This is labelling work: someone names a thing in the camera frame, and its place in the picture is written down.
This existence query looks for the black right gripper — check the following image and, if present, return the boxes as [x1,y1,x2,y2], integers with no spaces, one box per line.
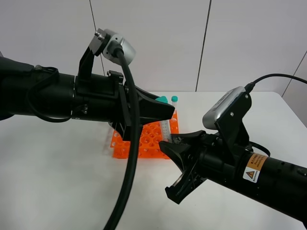
[159,93,251,204]

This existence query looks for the black right camera cable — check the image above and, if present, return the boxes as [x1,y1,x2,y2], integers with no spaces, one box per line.
[243,73,307,92]

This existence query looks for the black left camera cable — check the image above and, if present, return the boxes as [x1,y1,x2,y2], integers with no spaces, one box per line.
[103,49,142,230]

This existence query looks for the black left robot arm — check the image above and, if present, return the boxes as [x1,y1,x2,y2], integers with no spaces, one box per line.
[0,42,174,140]

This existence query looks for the teal-capped test tube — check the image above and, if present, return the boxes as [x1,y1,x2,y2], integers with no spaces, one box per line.
[156,96,172,142]

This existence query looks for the black camera cable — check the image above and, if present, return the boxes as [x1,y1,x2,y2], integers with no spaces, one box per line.
[103,49,142,230]
[243,73,307,92]

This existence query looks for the orange test tube rack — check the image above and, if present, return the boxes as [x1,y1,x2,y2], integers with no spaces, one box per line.
[110,122,169,160]

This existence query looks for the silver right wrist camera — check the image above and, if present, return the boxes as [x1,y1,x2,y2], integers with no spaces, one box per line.
[202,86,246,130]

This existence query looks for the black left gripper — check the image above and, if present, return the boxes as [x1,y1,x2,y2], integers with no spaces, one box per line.
[71,47,175,141]

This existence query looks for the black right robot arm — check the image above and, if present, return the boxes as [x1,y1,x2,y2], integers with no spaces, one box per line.
[159,92,307,223]

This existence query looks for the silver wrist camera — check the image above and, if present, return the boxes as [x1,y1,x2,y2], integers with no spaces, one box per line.
[89,28,136,65]
[202,86,246,130]

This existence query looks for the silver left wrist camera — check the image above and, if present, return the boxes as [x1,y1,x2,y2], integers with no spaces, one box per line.
[89,28,136,65]

